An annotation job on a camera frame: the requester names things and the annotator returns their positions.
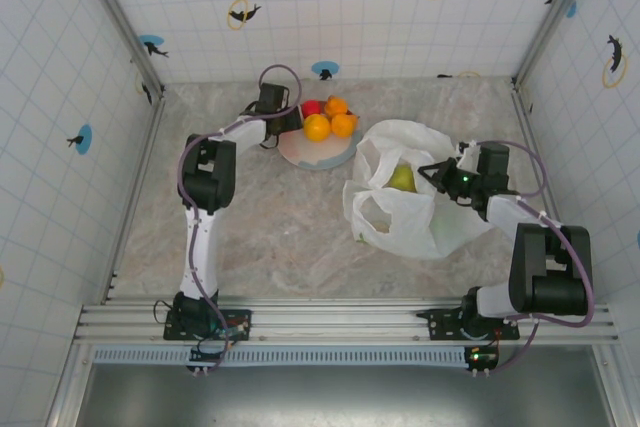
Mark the small circuit board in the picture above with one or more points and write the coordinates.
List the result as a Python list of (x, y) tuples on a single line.
[(482, 358), (202, 356)]

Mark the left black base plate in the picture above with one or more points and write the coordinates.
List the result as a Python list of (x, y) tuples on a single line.
[(240, 319)]

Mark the left small circuit board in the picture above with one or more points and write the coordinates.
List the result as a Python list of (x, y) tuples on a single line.
[(202, 356)]

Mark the aluminium mounting rail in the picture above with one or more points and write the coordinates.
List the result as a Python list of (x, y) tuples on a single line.
[(340, 319)]

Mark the round pink plate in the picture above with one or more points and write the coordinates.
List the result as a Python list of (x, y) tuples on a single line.
[(315, 152)]

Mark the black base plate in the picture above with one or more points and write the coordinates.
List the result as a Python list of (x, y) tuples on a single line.
[(442, 319), (240, 319)]

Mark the aluminium frame post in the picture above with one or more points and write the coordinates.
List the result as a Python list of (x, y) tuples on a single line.
[(555, 12), (120, 22)]

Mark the orange with stem dimple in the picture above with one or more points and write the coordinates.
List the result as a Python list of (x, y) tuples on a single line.
[(344, 125)]

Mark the small orange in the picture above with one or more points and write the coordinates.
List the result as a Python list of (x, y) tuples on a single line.
[(336, 106)]

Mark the right small circuit board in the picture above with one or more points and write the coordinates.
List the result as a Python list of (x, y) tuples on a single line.
[(482, 358)]

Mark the yellow-green pear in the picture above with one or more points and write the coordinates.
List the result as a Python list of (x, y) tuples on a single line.
[(404, 178)]

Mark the grey metal sheet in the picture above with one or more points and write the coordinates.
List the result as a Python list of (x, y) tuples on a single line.
[(325, 397)]

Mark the large yellow-orange orange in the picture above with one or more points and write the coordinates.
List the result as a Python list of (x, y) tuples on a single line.
[(317, 127)]

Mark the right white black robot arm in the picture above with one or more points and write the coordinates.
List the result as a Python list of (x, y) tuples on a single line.
[(547, 272)]

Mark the red apple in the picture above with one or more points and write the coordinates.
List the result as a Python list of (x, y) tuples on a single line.
[(312, 107)]

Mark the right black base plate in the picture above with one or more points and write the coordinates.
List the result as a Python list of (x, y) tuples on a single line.
[(442, 319)]

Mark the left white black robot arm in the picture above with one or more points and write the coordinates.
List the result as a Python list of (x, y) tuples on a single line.
[(200, 247)]

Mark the white plastic bag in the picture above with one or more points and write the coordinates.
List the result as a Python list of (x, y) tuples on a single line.
[(405, 227)]

